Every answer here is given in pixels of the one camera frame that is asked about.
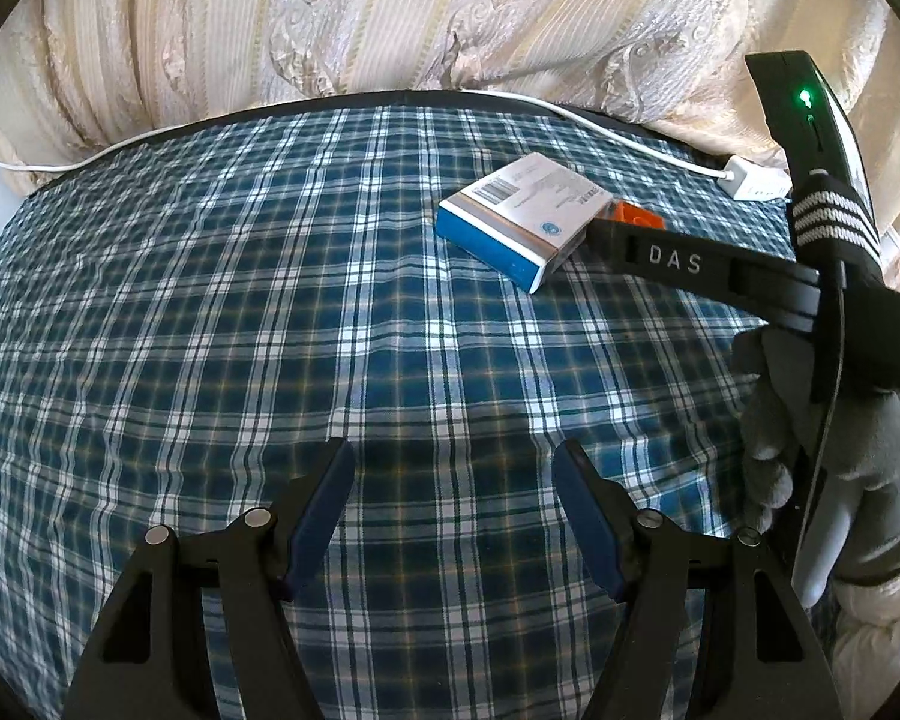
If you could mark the orange box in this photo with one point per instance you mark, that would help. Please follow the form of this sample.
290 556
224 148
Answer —
641 217

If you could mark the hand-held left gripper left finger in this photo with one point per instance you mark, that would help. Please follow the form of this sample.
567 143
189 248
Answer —
319 517

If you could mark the person's right hand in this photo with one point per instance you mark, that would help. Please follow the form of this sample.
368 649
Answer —
885 480

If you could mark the blue and white box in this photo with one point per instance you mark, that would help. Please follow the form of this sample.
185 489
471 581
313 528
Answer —
517 217

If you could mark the blue plaid tablecloth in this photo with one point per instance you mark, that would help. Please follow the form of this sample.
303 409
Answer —
270 315

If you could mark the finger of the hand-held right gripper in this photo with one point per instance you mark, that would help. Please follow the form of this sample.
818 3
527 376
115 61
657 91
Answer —
705 270

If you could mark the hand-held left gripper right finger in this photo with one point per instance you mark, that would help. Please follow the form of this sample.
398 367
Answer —
585 517

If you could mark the cream patterned curtain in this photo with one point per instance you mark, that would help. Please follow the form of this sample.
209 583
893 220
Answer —
345 15

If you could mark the white power strip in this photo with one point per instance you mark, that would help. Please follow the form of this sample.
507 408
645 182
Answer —
754 180

